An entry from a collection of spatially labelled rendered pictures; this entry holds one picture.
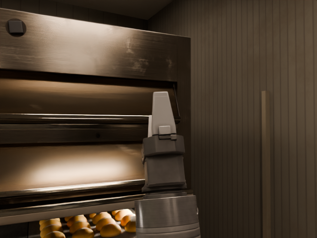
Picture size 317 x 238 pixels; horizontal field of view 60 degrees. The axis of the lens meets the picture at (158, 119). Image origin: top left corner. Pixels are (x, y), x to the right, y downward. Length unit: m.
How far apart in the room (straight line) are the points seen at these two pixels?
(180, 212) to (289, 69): 2.14
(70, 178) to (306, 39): 1.93
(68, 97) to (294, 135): 1.78
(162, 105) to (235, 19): 2.63
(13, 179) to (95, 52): 0.56
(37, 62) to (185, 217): 0.87
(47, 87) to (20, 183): 0.36
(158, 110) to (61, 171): 0.78
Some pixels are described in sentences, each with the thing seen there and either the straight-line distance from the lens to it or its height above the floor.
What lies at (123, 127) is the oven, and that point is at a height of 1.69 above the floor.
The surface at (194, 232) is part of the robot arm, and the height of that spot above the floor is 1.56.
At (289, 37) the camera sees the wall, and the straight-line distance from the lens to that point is 2.49.
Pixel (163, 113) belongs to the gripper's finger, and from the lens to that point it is 0.37.
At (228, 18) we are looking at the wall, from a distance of 3.05.
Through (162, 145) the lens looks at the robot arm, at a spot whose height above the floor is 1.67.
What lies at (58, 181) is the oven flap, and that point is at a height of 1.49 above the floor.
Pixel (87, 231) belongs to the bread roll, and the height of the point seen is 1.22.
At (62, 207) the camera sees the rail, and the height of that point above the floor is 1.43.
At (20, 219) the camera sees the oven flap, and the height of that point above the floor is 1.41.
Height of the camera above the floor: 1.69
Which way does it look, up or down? 1 degrees up
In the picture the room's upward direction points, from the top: straight up
